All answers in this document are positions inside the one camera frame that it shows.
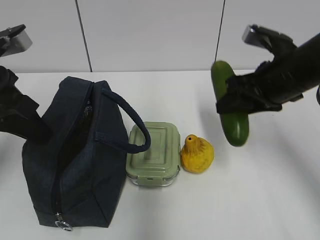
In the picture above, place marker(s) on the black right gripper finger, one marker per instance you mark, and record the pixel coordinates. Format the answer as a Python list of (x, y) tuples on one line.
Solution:
[(239, 101), (239, 84)]

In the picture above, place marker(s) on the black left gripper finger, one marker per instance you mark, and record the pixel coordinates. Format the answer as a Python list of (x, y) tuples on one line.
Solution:
[(35, 130)]

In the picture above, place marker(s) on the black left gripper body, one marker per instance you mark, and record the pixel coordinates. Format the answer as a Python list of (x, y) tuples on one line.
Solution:
[(18, 112)]

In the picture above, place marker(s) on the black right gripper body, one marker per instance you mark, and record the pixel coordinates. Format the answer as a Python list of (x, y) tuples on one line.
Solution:
[(273, 84)]

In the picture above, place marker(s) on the green cucumber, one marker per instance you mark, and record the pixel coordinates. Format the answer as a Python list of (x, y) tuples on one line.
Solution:
[(235, 125)]

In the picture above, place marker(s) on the navy blue lunch bag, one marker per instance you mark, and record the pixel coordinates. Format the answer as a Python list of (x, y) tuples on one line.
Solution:
[(77, 177)]

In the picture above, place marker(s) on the yellow pear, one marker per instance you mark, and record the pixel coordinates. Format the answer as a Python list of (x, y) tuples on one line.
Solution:
[(196, 155)]

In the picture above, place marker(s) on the green lidded food container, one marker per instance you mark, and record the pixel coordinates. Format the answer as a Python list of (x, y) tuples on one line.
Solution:
[(160, 165)]

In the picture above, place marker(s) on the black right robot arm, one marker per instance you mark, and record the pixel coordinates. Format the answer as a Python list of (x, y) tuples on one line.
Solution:
[(283, 49)]

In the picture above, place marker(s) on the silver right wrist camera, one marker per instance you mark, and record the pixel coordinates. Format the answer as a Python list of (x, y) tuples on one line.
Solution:
[(253, 36)]

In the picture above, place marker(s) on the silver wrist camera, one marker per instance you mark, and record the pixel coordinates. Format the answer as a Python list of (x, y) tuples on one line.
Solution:
[(14, 40), (253, 36)]

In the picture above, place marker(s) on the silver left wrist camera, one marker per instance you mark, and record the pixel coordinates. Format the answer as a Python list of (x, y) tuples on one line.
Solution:
[(14, 40)]

